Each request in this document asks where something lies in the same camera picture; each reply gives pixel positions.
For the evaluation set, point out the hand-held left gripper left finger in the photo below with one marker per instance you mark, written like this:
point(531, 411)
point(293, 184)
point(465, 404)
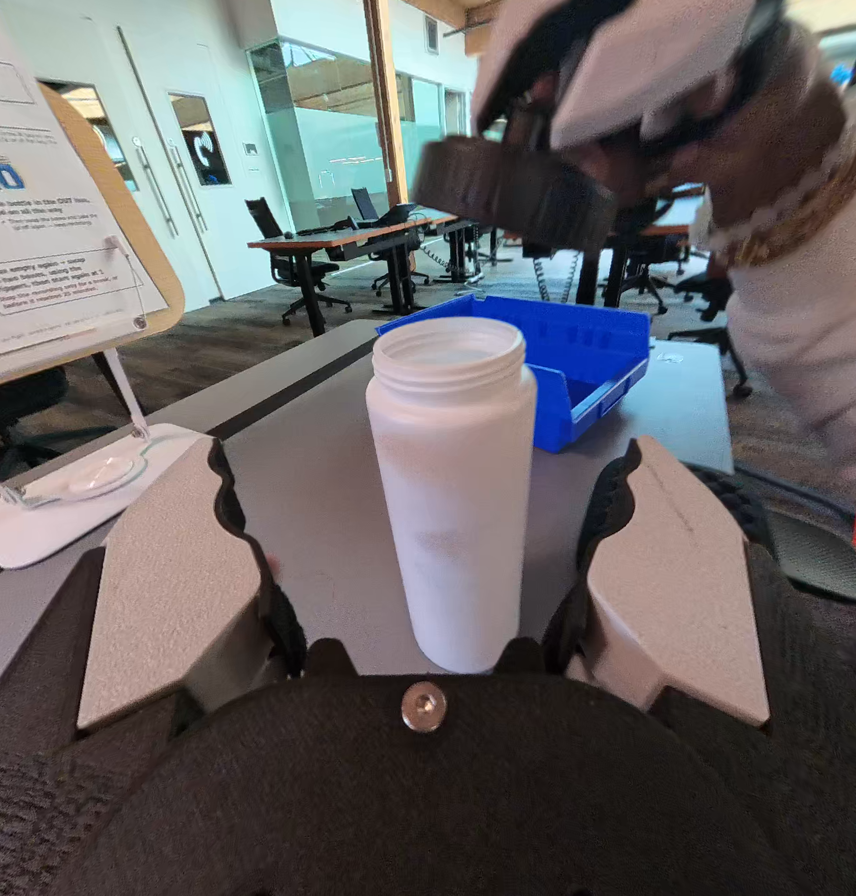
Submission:
point(176, 595)

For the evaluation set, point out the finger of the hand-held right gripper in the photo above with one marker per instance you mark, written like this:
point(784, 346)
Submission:
point(512, 49)
point(645, 63)

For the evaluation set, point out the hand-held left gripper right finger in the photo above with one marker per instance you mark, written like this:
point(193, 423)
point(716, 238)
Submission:
point(672, 595)

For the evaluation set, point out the white plastic bottle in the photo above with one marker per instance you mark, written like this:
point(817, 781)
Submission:
point(456, 504)

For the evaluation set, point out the blue plastic bin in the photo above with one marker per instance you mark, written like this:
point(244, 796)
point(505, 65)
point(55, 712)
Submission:
point(589, 350)

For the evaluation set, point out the person's right hand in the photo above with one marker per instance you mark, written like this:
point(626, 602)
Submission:
point(784, 140)

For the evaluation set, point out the wooden desk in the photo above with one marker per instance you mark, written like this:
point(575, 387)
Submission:
point(295, 241)
point(666, 227)

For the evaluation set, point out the black office chair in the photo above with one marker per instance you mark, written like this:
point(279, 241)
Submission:
point(365, 203)
point(267, 220)
point(714, 308)

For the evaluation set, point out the white door with window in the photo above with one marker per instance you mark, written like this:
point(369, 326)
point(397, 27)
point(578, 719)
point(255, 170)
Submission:
point(197, 231)
point(120, 210)

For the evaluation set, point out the wooden instruction board stand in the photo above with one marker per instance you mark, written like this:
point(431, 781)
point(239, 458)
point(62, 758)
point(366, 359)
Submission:
point(85, 175)

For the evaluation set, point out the wooden support post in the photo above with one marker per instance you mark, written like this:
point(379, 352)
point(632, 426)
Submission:
point(389, 105)

